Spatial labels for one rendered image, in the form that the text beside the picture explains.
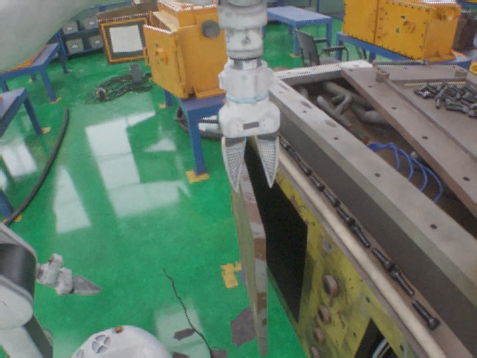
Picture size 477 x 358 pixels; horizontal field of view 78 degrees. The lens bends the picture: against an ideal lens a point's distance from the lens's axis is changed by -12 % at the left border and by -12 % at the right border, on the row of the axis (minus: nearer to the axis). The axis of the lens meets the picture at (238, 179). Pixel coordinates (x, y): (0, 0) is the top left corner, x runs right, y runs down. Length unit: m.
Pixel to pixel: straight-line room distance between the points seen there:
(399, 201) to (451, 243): 0.11
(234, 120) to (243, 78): 0.07
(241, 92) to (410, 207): 0.34
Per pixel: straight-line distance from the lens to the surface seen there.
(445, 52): 4.53
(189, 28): 2.85
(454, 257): 0.55
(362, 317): 0.67
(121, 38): 4.33
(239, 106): 0.53
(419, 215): 0.59
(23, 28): 0.34
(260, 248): 0.70
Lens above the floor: 1.71
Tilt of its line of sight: 36 degrees down
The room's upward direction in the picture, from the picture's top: 5 degrees counter-clockwise
